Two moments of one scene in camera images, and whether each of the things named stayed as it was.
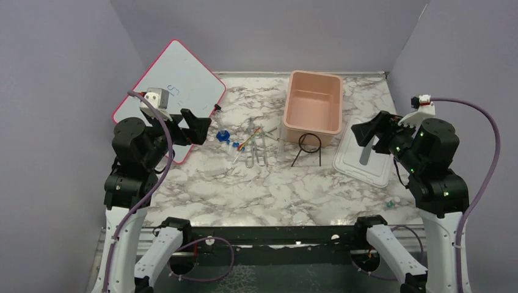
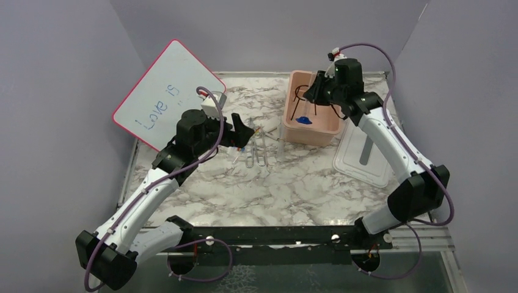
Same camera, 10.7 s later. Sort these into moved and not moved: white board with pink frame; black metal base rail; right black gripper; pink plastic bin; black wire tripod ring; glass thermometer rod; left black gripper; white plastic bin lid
Moved: black wire tripod ring; right black gripper; left black gripper
Not moved: white plastic bin lid; black metal base rail; glass thermometer rod; white board with pink frame; pink plastic bin
